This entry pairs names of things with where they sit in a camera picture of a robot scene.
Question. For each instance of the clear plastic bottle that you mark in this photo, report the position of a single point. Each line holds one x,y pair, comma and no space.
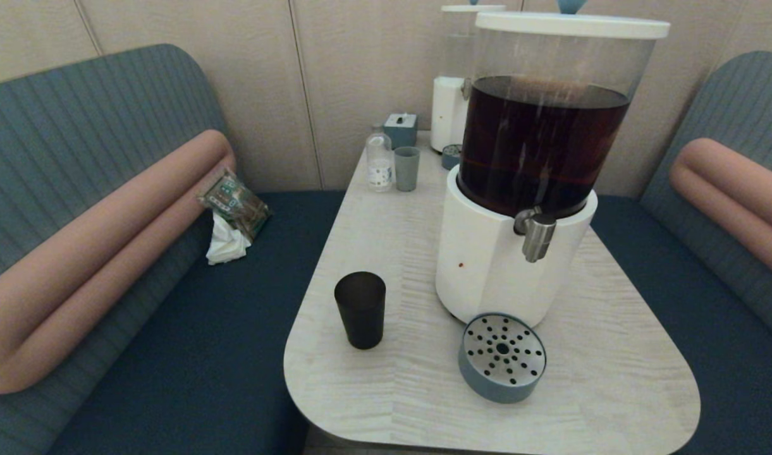
379,164

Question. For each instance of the small blue drip tray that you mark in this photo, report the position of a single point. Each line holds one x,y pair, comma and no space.
451,157

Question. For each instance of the blue-grey tissue box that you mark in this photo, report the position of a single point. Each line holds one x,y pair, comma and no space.
399,131

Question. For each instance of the small empty beverage dispenser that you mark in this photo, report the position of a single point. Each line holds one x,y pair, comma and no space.
447,114

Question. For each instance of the white crumpled tissue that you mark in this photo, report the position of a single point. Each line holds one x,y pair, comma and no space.
224,246

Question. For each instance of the large tea beverage dispenser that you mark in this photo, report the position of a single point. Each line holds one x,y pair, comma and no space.
487,265

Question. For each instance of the large blue perforated drip tray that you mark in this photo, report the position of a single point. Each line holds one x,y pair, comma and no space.
502,354

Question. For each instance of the white dispenser lid blue knob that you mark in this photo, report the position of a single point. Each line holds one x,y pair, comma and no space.
569,25

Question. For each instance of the green snack packet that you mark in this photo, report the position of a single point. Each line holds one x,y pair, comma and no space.
237,202

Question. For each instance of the grey-blue plastic cup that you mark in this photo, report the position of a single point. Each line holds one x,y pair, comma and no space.
406,169

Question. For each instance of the small white dispenser lid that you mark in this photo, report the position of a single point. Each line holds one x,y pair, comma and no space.
471,8

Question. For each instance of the steel dispenser tap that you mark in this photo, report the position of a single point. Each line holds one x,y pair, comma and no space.
537,237

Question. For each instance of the pink cylindrical bolster cushion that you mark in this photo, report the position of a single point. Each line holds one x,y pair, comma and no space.
107,253
733,189

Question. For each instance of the black plastic cup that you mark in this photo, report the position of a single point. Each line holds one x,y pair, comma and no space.
360,316

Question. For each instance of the teal upholstered booth sofa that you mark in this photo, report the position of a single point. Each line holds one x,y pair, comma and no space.
740,101
76,126

